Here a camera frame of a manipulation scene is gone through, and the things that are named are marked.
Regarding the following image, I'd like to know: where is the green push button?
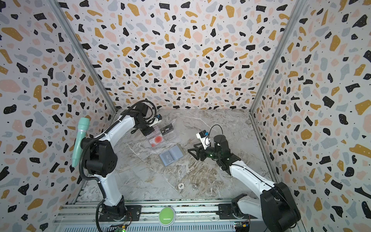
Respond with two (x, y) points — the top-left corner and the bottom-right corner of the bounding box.
(158, 207), (176, 227)

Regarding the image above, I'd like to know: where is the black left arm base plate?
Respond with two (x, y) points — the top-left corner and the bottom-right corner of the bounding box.
(99, 205), (142, 223)

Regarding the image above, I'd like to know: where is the mint green microphone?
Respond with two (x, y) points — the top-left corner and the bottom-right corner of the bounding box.
(71, 118), (90, 168)

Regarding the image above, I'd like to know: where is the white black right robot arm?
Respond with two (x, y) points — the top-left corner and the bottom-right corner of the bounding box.
(188, 130), (301, 232)

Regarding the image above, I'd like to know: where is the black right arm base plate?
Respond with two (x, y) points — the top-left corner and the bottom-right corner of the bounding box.
(216, 203), (257, 220)

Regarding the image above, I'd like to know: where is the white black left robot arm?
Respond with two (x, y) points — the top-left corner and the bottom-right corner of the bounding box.
(75, 99), (162, 212)

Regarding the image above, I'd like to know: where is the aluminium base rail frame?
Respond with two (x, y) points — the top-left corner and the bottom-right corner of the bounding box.
(54, 198), (308, 232)

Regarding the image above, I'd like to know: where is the clear acrylic card box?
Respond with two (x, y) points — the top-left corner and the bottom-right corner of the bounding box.
(146, 123), (174, 148)

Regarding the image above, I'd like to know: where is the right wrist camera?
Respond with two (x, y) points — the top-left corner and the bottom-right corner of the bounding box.
(196, 130), (211, 150)

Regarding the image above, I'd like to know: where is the aluminium left corner post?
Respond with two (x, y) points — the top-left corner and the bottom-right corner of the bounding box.
(46, 1), (117, 113)

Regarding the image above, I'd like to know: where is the red circle credit card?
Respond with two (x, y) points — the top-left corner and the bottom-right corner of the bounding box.
(152, 135), (164, 145)

